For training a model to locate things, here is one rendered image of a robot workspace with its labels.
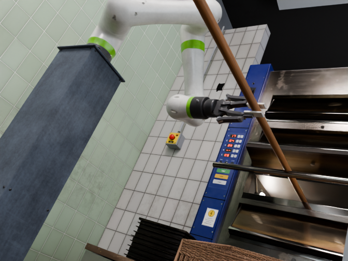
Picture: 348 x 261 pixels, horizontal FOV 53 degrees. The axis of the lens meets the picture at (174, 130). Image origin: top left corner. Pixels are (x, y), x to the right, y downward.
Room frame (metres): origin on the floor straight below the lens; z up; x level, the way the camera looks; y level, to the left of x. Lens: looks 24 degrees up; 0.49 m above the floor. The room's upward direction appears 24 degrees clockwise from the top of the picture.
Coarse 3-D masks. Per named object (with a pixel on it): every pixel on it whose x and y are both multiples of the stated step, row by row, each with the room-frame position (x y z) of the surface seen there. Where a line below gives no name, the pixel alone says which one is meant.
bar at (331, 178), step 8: (224, 168) 1.63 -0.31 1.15; (232, 168) 1.59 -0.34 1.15; (240, 168) 1.56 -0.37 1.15; (248, 168) 1.53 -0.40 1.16; (256, 168) 1.50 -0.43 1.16; (264, 168) 1.48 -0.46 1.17; (288, 176) 1.41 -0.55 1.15; (296, 176) 1.38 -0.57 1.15; (304, 176) 1.36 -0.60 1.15; (312, 176) 1.34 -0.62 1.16; (320, 176) 1.32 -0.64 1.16; (328, 176) 1.30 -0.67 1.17; (344, 184) 1.27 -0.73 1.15; (344, 248) 1.03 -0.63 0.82; (344, 256) 1.03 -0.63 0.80
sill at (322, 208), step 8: (256, 200) 1.87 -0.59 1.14; (264, 200) 1.84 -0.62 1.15; (272, 200) 1.81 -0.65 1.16; (280, 200) 1.78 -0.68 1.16; (288, 200) 1.75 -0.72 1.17; (304, 208) 1.69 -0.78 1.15; (312, 208) 1.67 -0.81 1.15; (320, 208) 1.64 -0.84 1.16; (328, 208) 1.62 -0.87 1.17; (336, 208) 1.59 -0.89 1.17; (344, 216) 1.57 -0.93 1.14
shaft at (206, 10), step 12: (204, 0) 0.70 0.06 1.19; (204, 12) 0.73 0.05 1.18; (216, 24) 0.77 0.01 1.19; (216, 36) 0.80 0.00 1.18; (228, 48) 0.84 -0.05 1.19; (228, 60) 0.88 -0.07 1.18; (240, 72) 0.93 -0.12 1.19; (240, 84) 0.97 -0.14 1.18; (252, 96) 1.02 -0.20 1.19; (252, 108) 1.07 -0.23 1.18; (264, 120) 1.13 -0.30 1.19; (264, 132) 1.20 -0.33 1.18; (276, 144) 1.27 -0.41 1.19; (288, 168) 1.43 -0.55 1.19; (300, 192) 1.62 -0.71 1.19
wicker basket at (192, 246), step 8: (184, 240) 1.51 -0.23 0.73; (192, 240) 1.57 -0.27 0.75; (184, 248) 1.51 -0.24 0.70; (192, 248) 1.49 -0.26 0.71; (200, 248) 1.46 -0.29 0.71; (208, 248) 1.44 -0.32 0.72; (216, 248) 1.42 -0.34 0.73; (224, 248) 1.82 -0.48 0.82; (232, 248) 1.86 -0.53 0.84; (240, 248) 1.84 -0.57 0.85; (176, 256) 1.52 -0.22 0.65; (184, 256) 1.57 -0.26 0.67; (192, 256) 1.48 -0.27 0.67; (200, 256) 1.46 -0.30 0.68; (208, 256) 1.43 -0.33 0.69; (216, 256) 1.41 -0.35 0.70; (224, 256) 1.39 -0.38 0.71; (232, 256) 1.37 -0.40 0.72; (240, 256) 1.35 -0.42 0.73; (248, 256) 1.79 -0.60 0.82; (256, 256) 1.77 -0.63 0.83; (264, 256) 1.75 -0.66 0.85
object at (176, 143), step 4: (168, 136) 2.30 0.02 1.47; (176, 136) 2.26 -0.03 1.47; (180, 136) 2.25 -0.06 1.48; (168, 140) 2.29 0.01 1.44; (172, 140) 2.27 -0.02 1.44; (176, 140) 2.25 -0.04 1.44; (180, 140) 2.26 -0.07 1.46; (168, 144) 2.30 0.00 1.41; (172, 144) 2.27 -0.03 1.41; (176, 144) 2.25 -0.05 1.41; (180, 144) 2.28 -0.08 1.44; (172, 148) 2.33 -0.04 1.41; (176, 148) 2.30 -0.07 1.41; (180, 148) 2.29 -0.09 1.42
